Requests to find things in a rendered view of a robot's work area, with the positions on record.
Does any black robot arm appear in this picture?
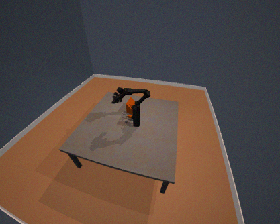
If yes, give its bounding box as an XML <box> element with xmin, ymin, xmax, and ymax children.
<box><xmin>114</xmin><ymin>87</ymin><xmax>150</xmax><ymax>109</ymax></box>

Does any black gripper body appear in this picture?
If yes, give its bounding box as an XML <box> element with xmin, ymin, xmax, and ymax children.
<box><xmin>113</xmin><ymin>93</ymin><xmax>124</xmax><ymax>102</ymax></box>

